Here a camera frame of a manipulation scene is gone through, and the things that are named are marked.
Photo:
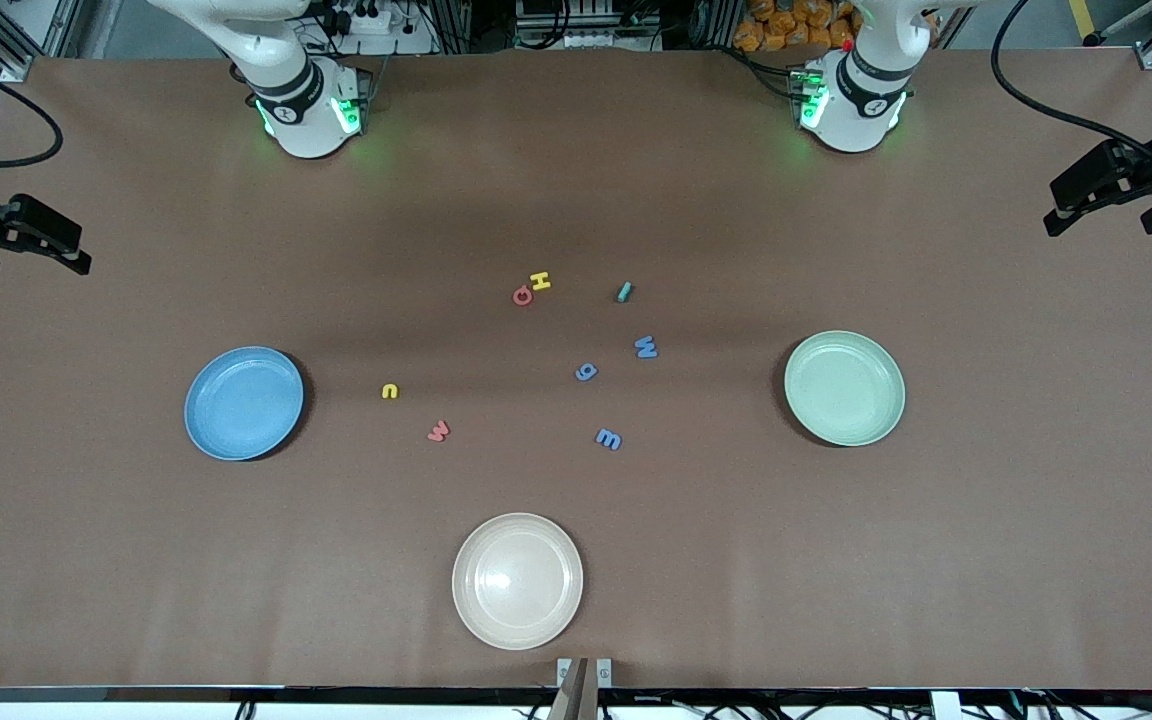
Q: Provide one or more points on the red foam capital Q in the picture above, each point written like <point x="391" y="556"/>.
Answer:
<point x="515" y="296"/>

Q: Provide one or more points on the blue foam capital W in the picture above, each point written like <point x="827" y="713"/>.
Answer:
<point x="646" y="347"/>

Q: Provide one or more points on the yellow foam capital H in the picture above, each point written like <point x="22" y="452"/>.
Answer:
<point x="540" y="280"/>

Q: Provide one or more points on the blue foam letter g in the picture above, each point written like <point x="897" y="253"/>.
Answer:
<point x="592" y="371"/>

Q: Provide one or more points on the blue foam letter m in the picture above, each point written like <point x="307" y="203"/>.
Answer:
<point x="608" y="438"/>

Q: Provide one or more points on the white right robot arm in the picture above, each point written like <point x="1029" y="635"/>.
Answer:
<point x="306" y="110"/>

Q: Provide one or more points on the blue plate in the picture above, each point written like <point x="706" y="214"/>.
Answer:
<point x="244" y="403"/>

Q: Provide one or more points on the green plate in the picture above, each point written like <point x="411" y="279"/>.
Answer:
<point x="844" y="388"/>

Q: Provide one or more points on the orange snack pile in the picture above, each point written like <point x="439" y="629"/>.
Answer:
<point x="786" y="25"/>

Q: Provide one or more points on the white power strip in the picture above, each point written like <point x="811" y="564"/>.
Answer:
<point x="371" y="18"/>

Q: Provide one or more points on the red foam letter w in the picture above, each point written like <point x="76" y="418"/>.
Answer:
<point x="438" y="434"/>

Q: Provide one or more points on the black table edge strip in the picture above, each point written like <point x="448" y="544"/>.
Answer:
<point x="236" y="693"/>

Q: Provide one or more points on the black equipment rack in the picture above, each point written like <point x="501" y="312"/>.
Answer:
<point x="586" y="25"/>

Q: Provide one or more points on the cream plate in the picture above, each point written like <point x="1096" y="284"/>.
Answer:
<point x="517" y="581"/>

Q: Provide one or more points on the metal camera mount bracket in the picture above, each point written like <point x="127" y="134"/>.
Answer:
<point x="603" y="672"/>

